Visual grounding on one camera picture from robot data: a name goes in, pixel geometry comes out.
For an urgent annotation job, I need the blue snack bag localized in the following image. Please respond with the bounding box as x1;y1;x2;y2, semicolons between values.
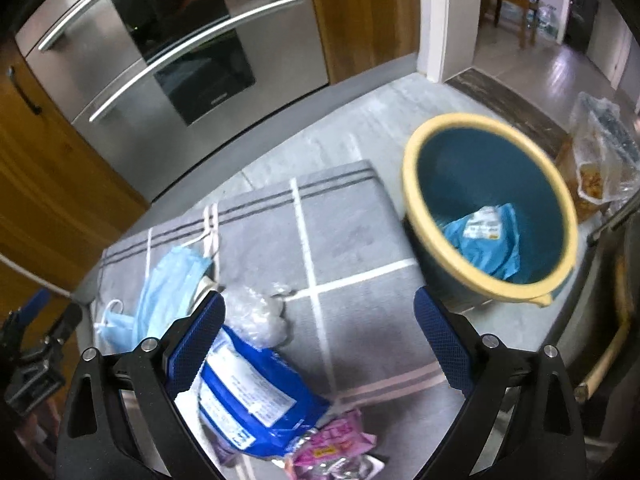
197;324;332;455

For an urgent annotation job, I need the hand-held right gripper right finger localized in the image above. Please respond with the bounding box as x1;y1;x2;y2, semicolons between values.
413;285;589;480

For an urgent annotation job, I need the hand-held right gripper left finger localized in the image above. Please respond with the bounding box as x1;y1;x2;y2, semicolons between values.
55;290;227;480

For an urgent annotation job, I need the teal bin with yellow rim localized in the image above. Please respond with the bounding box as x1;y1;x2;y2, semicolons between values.
402;112;582;312

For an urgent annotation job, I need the grey striped floor mat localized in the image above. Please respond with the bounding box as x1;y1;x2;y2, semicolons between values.
75;159;453;480

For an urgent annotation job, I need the stainless steel built-in oven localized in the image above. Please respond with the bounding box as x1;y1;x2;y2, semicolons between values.
15;0;331;204

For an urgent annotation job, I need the blue face mask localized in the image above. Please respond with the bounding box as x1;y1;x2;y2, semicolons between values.
92;246;219;359

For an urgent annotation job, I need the tall wooden cabinet door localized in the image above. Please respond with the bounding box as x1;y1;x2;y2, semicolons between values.
302;0;421;86

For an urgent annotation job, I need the light blue packet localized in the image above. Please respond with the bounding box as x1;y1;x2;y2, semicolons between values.
442;203;524;282

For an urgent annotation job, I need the large clear water bottle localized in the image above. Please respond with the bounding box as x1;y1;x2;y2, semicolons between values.
537;4;559;41

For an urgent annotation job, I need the bamboo stick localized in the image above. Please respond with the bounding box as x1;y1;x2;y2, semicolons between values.
574;259;637;404

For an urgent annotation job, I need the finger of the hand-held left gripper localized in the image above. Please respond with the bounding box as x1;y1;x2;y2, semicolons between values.
0;290;52;347
42;302;84;356

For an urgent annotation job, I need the trash can with clear liner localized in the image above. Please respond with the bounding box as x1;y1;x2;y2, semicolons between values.
554;91;640;222

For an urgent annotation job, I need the crumpled clear plastic wrap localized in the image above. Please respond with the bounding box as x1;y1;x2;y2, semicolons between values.
224;282;297;350

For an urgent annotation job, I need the black cabinet handle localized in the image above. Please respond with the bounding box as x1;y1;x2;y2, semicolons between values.
7;67;44;116

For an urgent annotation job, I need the pack of water bottles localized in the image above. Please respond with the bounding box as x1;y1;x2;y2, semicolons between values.
500;4;532;27

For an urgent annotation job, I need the white cord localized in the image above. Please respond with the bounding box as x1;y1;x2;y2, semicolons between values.
0;252;77;302

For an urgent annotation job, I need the dark marble door threshold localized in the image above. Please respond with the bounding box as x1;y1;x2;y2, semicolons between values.
445;69;571;159

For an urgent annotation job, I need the pink wrapper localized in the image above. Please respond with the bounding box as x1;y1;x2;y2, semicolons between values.
284;407;379;480

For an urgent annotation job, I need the white door frame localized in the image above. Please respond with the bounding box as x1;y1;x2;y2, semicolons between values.
417;0;476;84

